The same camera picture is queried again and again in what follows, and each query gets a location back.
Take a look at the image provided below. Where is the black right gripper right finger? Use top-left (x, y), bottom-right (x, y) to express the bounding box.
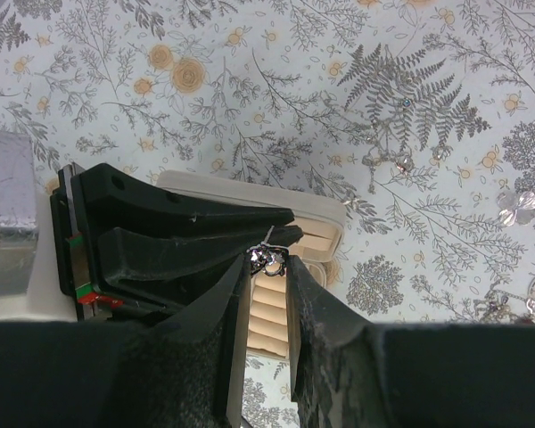
top-left (286, 256), bottom-right (535, 427)

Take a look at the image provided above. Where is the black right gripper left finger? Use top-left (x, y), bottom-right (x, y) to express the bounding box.
top-left (0, 256), bottom-right (251, 427)

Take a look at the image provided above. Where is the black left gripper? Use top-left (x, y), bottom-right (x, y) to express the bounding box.
top-left (49, 163), bottom-right (303, 319)

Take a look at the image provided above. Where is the dark crystal cluster ring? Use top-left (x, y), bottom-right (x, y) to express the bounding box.
top-left (245, 225), bottom-right (292, 278)

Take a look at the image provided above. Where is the beige jewelry box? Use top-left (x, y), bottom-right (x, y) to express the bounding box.
top-left (154, 168), bottom-right (349, 362)

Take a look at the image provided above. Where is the small silver earring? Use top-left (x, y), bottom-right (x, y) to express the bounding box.
top-left (497, 191), bottom-right (535, 226)

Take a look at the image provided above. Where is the floral patterned tablecloth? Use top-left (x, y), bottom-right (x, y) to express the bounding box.
top-left (0, 1), bottom-right (535, 427)

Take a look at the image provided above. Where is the crystal drop silver necklace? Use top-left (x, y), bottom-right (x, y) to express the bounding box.
top-left (338, 44), bottom-right (456, 210)

